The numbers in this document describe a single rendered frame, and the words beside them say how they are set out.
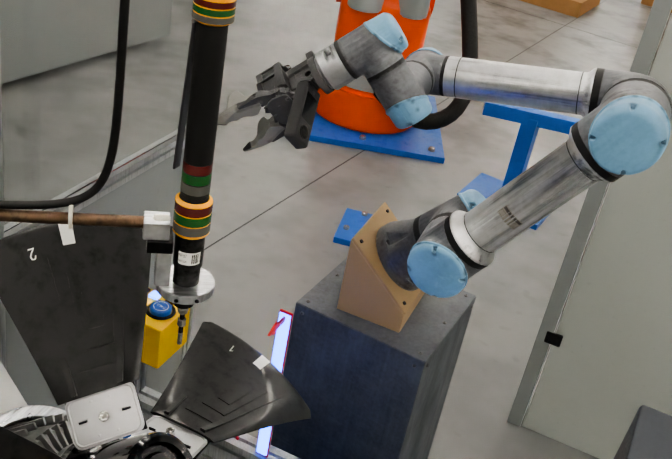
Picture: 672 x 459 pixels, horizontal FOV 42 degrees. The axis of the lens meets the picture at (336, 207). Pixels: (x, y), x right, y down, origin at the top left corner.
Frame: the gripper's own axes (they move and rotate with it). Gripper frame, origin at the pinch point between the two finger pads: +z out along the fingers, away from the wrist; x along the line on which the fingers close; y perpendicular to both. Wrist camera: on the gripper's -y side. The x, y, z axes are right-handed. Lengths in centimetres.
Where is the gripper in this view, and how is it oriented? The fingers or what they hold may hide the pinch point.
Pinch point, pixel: (233, 137)
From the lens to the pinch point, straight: 159.7
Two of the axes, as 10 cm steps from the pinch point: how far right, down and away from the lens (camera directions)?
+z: -8.4, 4.7, 2.6
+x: -4.9, -4.7, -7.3
